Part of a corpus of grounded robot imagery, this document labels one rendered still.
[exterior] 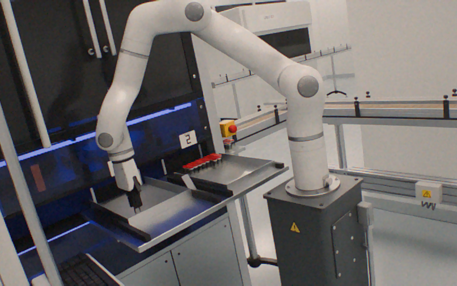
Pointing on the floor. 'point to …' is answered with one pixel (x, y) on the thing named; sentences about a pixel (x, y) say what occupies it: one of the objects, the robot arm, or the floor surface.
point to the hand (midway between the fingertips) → (135, 201)
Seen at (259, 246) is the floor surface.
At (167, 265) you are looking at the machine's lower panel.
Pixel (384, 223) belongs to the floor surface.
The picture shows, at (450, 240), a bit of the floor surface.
